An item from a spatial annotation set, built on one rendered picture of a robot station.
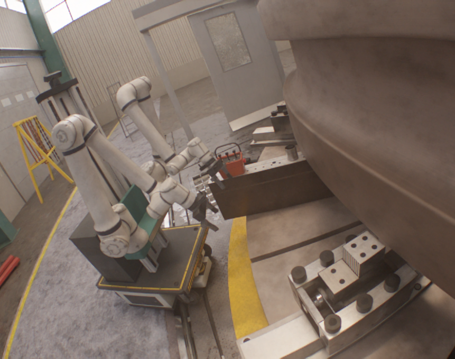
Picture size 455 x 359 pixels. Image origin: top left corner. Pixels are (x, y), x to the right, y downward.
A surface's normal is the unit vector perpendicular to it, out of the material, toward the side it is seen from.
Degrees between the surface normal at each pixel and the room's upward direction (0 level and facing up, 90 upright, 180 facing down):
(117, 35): 90
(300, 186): 90
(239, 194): 90
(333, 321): 0
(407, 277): 0
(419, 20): 90
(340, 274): 0
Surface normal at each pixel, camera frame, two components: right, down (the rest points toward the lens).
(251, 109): 0.25, 0.43
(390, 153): -0.82, -0.38
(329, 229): -0.33, -0.80
